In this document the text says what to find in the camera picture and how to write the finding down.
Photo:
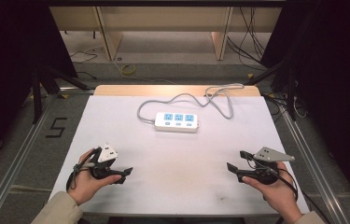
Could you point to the white power strip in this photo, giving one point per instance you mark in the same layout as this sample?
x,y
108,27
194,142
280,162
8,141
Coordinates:
x,y
175,126

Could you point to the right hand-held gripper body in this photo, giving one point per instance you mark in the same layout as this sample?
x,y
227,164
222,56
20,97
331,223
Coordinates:
x,y
264,175

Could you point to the metal floor rail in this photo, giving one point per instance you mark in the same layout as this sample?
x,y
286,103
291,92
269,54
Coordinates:
x,y
17,158
312,161

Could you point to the person's left hand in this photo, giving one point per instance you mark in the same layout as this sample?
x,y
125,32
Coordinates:
x,y
84,186

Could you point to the white table cover sheet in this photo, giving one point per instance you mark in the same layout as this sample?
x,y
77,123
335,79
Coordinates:
x,y
175,174

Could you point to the black curtain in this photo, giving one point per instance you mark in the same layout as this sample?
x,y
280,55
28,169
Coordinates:
x,y
4,77
337,93

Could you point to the person's right hand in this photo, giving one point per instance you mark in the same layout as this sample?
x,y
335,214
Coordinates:
x,y
280,193

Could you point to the black metal stand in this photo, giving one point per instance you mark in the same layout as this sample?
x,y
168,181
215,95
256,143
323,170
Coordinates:
x,y
37,93
291,93

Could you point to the yellow tape roll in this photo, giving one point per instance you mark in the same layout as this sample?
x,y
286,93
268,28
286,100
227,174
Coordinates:
x,y
128,69

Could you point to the light wooden desk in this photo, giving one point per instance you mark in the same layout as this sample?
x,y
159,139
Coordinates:
x,y
163,21

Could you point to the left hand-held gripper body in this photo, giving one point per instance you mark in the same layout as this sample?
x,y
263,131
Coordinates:
x,y
102,169

